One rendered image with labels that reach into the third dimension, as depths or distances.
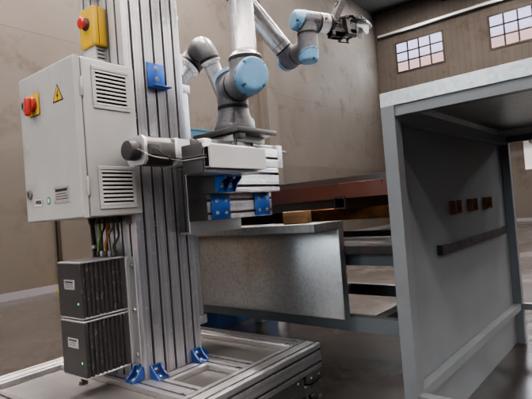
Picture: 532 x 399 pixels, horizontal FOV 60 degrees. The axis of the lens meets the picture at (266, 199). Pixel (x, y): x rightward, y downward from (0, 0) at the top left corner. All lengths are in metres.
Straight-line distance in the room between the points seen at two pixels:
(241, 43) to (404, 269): 0.90
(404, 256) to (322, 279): 0.58
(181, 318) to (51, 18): 5.18
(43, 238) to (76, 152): 4.41
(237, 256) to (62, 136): 1.01
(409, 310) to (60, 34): 5.65
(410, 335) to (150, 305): 0.82
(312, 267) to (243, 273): 0.39
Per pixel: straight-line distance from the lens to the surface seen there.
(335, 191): 1.84
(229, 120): 1.68
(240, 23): 1.67
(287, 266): 1.96
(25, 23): 6.25
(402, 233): 1.35
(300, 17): 1.80
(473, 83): 1.30
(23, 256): 5.71
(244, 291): 2.15
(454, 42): 13.27
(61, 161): 1.50
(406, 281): 1.37
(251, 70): 1.59
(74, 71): 1.47
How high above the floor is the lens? 0.74
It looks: 1 degrees up
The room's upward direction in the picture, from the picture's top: 4 degrees counter-clockwise
